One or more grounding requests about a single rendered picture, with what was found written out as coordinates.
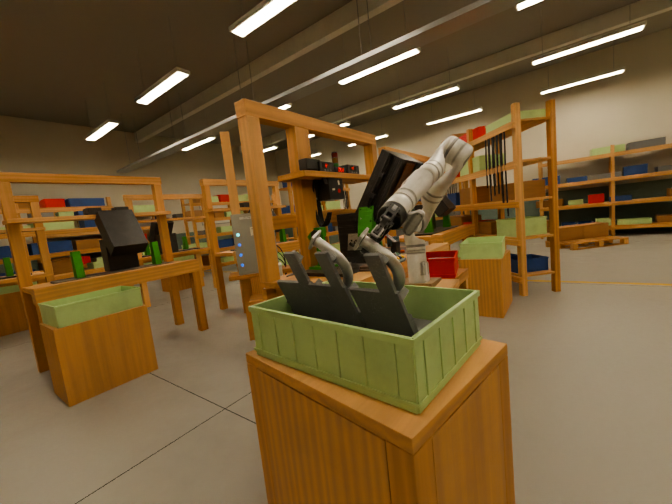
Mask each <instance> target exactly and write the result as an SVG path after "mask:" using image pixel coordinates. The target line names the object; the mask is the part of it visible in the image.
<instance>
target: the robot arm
mask: <svg viewBox="0 0 672 504"><path fill-rule="evenodd" d="M472 152H473V147H472V146H471V145H470V144H468V143H466V142H465V141H463V140H461V139H459V138H458V137H456V136H449V137H448V138H446V139H445V140H444V141H443V143H442V144H441V145H440V146H439V147H438V149H437V150H436V151H435V152H434V154H433V155H432V156H431V158H430V159H429V160H428V161H427V162H425V163H424V164H423V165H422V166H421V167H420V168H419V169H417V170H415V171H414V172H413V173H412V174H411V175H410V176H409V177H408V178H407V179H406V180H405V181H404V182H403V183H402V185H401V187H400V188H399V189H398V190H397V191H396V192H395V193H394V194H393V195H392V196H391V197H390V198H389V199H388V200H387V201H386V202H385V203H384V204H383V206H382V207H381V208H380V209H379V210H378V213H377V218H378V221H377V224H376V226H375V227H374V229H373V230H372V231H371V233H370V238H371V239H373V240H374V241H376V242H377V243H380V242H381V241H382V240H383V238H384V237H385V235H387V234H388V233H389V231H390V230H397V229H399V228H400V227H401V226H403V233H404V241H405V244H406V255H407V266H408V277H409V278H408V279H409V283H426V282H429V281H430V273H429V262H428V261H427V258H426V246H425V240H423V239H419V238H417V237H416V236H415V234H414V233H415V232H422V231H424V230H425V229H426V227H427V226H428V224H429V221H430V219H431V217H432V215H433V213H434V211H435V210H436V208H437V206H438V205H439V203H440V202H441V200H442V199H443V197H444V196H445V194H446V192H447V191H448V189H449V187H450V185H451V184H452V182H453V181H454V179H455V178H456V176H457V175H458V173H459V172H460V171H461V169H462V168H463V167H464V165H465V164H466V162H467V161H468V160H469V158H470V157H471V155H472ZM445 162H446V163H448V164H450V165H451V166H453V168H452V169H450V170H449V171H447V172H445V173H444V171H445V168H446V163H445ZM420 198H421V202H422V205H423V208H422V210H416V211H412V209H413V208H414V207H415V205H416V204H417V202H418V201H419V200H420ZM382 235H383V236H382ZM380 236H382V237H380Z"/></svg>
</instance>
